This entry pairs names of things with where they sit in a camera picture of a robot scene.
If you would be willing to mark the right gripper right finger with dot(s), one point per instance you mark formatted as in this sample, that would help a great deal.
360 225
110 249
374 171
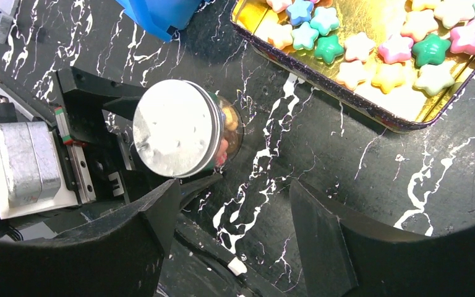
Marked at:
346 253

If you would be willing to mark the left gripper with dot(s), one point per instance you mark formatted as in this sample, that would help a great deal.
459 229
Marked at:
101 160

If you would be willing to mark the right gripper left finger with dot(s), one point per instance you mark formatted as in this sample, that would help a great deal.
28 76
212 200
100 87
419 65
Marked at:
118 254

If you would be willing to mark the white round jar lid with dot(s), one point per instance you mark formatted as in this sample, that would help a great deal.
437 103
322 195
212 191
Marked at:
177 128

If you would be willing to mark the clear glass jar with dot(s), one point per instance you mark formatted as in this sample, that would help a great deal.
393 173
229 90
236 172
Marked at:
232 131

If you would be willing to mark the blue plastic candy bin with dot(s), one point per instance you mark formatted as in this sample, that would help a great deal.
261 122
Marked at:
162 18

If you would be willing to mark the square tin of colourful candies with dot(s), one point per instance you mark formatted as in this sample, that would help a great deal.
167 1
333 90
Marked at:
401 63

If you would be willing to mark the aluminium frame rail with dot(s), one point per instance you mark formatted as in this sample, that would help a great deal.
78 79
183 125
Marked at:
195 266

